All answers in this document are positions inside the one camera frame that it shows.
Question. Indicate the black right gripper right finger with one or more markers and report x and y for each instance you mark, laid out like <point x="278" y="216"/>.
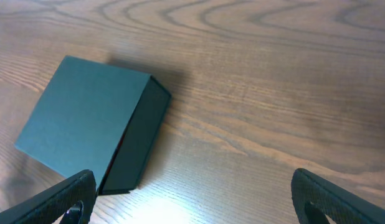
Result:
<point x="317" y="200"/>

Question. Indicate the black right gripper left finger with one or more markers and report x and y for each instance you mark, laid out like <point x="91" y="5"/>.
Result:
<point x="71" y="200"/>

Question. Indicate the black storage box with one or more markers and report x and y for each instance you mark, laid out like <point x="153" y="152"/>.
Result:
<point x="98" y="117"/>

